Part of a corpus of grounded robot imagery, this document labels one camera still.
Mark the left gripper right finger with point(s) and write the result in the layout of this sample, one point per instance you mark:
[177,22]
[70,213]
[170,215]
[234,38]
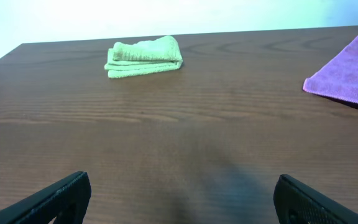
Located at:
[297,203]

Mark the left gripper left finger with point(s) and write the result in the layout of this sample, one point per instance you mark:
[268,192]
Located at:
[65,201]

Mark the purple microfibre cloth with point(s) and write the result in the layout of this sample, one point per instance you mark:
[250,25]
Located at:
[337,79]

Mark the folded light green cloth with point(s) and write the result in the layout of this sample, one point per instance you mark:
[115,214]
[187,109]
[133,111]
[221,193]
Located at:
[142,58]

